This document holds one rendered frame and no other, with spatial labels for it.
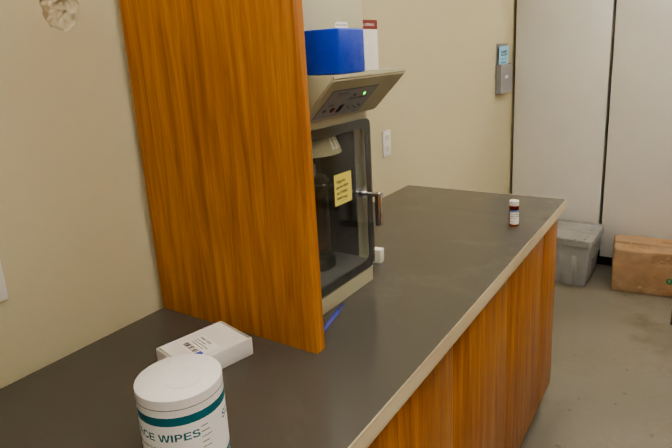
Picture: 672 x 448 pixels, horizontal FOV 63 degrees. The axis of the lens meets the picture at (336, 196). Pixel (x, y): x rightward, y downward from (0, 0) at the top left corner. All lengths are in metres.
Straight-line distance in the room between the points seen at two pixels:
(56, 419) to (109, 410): 0.09
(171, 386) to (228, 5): 0.70
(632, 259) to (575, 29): 1.52
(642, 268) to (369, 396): 3.00
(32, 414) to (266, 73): 0.77
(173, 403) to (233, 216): 0.49
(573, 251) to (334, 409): 2.98
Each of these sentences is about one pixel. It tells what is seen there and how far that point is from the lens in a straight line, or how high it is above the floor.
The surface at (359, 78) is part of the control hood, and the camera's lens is 1.18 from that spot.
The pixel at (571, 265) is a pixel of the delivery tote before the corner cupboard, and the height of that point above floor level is 0.14.
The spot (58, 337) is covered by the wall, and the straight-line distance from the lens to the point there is 1.41.
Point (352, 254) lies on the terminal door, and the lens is 1.41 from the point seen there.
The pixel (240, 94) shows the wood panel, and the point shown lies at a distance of 1.14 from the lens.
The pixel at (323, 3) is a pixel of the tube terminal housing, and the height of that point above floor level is 1.66.
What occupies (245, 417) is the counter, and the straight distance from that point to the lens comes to 1.06.
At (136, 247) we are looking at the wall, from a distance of 1.47.
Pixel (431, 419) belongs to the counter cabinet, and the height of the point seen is 0.73.
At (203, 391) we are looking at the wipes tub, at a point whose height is 1.09.
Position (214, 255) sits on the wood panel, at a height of 1.12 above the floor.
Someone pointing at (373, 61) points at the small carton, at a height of 1.53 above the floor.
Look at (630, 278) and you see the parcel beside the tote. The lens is 3.93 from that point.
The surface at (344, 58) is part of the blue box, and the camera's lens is 1.15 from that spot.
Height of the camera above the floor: 1.55
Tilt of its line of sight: 14 degrees down
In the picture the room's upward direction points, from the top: 3 degrees counter-clockwise
